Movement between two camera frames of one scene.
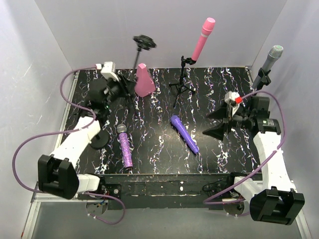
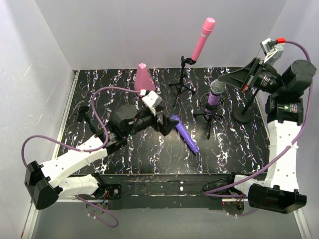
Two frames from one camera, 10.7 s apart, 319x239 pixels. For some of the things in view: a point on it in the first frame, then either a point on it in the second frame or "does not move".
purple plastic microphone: x=188 y=138 does not move
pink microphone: x=207 y=27 does not move
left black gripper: x=124 y=84 → x=160 y=123
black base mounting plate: x=181 y=191 does not move
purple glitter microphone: x=125 y=146 → x=218 y=87
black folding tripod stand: x=181 y=86 does not move
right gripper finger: x=218 y=131 → x=241 y=78
